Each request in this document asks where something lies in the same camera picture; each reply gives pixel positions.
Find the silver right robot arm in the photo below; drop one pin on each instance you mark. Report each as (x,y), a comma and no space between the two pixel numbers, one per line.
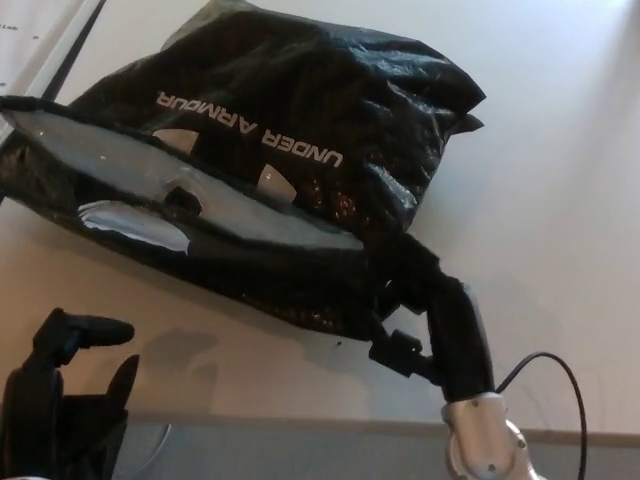
(480,440)

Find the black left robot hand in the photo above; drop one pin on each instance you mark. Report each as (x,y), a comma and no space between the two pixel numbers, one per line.
(30,425)

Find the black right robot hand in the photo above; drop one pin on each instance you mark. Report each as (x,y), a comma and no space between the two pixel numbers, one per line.
(460,340)

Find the black Under Armour plastic bag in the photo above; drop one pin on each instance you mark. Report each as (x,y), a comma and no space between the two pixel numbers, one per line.
(300,65)

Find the white hole-punched paper sheet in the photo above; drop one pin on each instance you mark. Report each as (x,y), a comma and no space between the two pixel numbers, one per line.
(25,55)

